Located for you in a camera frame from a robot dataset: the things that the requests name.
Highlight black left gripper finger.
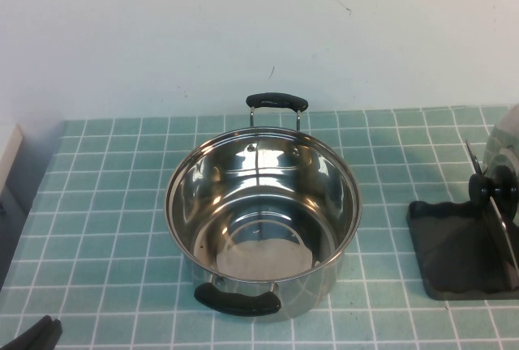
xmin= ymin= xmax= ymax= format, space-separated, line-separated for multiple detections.
xmin=30 ymin=318 xmax=64 ymax=350
xmin=8 ymin=314 xmax=54 ymax=350

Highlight stainless steel lid black knob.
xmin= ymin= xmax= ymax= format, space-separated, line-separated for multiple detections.
xmin=468 ymin=102 xmax=519 ymax=282

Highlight dark grey lid rack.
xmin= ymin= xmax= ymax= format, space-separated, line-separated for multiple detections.
xmin=407 ymin=138 xmax=519 ymax=301

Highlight beige grey cabinet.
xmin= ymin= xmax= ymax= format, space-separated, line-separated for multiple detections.
xmin=0 ymin=122 xmax=34 ymax=292

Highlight teal checked tablecloth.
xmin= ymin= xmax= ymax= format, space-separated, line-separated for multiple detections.
xmin=0 ymin=106 xmax=519 ymax=350

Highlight stainless steel pot black handles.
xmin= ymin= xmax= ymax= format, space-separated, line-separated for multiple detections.
xmin=163 ymin=92 xmax=363 ymax=319

